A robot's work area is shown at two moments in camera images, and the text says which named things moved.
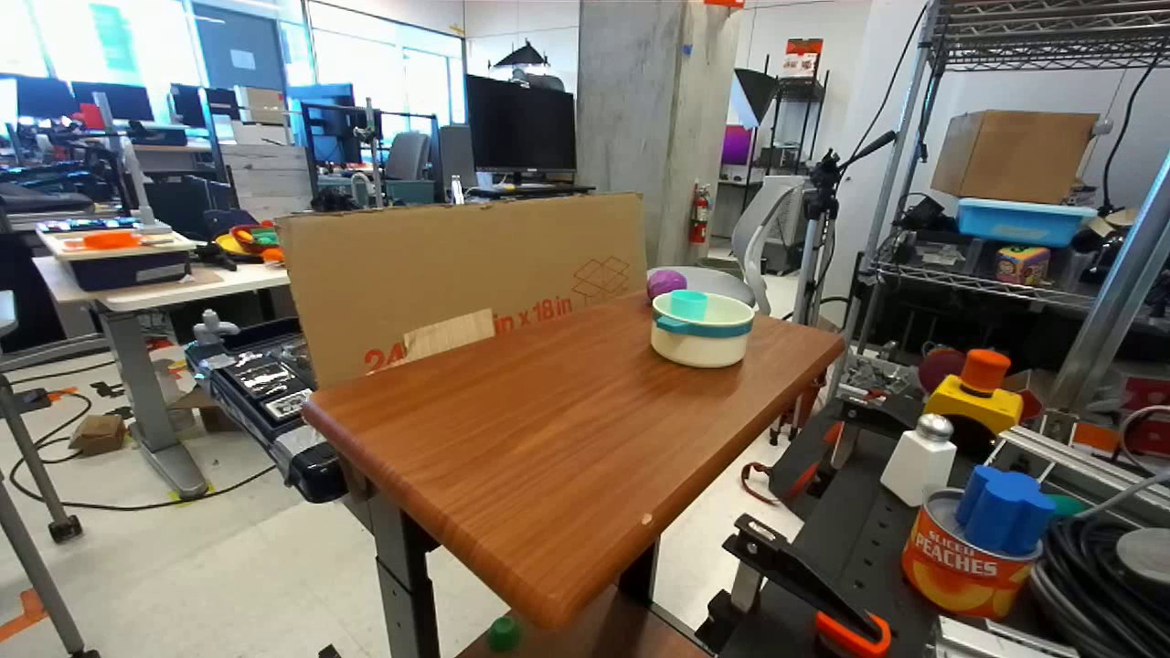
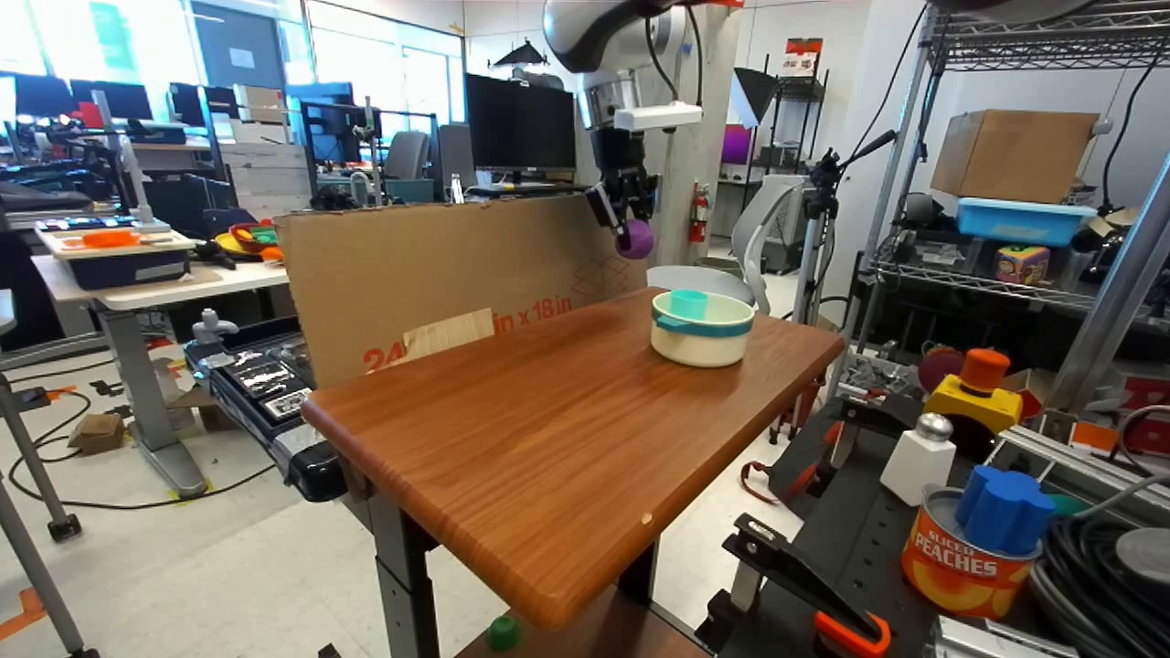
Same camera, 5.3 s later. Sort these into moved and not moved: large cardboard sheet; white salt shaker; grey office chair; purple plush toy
Moved: purple plush toy
Not moved: large cardboard sheet; grey office chair; white salt shaker
